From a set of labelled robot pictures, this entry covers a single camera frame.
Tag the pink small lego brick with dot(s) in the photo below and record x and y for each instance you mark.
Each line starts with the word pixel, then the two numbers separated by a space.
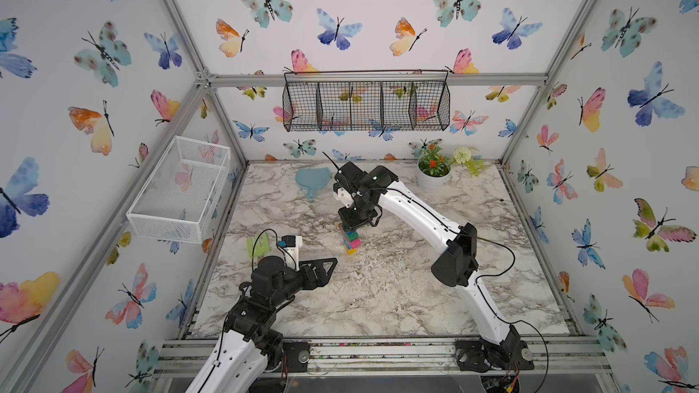
pixel 354 244

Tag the teal hand mirror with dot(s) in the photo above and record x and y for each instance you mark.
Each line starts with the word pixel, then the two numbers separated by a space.
pixel 313 180

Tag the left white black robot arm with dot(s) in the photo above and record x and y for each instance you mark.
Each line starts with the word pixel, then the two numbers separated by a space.
pixel 248 346

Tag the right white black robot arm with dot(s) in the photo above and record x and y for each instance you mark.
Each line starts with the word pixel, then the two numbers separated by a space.
pixel 456 265

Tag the potted plant white pot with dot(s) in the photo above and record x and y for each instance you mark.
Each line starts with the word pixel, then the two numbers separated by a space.
pixel 435 166

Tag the white mesh wall basket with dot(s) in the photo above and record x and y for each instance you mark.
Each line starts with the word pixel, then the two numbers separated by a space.
pixel 177 201

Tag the aluminium front rail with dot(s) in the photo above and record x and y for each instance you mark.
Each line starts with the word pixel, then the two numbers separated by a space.
pixel 555 355

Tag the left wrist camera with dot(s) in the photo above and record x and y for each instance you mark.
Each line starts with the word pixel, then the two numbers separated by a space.
pixel 290 246

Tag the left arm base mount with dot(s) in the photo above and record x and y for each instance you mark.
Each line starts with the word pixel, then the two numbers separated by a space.
pixel 287 355

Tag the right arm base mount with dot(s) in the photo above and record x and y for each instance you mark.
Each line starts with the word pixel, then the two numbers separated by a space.
pixel 481 355

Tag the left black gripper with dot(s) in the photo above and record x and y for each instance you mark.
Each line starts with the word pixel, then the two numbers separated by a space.
pixel 319 280

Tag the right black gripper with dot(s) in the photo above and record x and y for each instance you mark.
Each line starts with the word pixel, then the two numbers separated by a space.
pixel 349 224

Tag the black wire wall basket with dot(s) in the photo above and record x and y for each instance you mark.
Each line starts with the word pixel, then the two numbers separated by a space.
pixel 349 101

